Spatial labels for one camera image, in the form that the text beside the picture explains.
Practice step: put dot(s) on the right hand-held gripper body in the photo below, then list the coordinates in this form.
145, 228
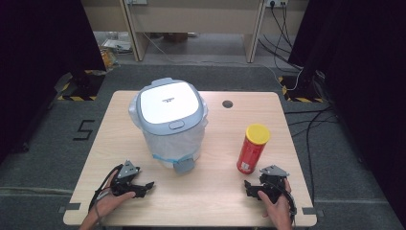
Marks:
273, 182

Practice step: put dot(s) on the person's right hand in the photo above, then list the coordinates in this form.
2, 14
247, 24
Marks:
281, 211

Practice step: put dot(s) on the white wall power socket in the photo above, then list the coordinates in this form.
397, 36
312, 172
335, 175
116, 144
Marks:
276, 2

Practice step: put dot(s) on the red can yellow lid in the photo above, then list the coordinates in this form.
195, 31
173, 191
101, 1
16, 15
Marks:
250, 153

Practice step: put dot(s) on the clear plastic clutter pile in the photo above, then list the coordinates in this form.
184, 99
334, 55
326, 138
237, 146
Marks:
116, 43

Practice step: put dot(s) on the white pedal bin grey-blue lid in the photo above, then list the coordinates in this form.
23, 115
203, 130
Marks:
169, 102

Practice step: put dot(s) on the yellow-black striped stand base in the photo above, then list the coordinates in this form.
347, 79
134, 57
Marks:
79, 86
300, 91

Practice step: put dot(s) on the yellow packet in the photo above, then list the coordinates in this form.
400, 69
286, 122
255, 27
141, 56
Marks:
109, 59

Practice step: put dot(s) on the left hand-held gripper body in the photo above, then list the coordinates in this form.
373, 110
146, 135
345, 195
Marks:
126, 171

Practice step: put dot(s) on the black curtain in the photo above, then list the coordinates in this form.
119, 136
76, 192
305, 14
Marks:
360, 80
38, 48

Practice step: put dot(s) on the person's left hand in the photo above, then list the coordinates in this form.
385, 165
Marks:
107, 204

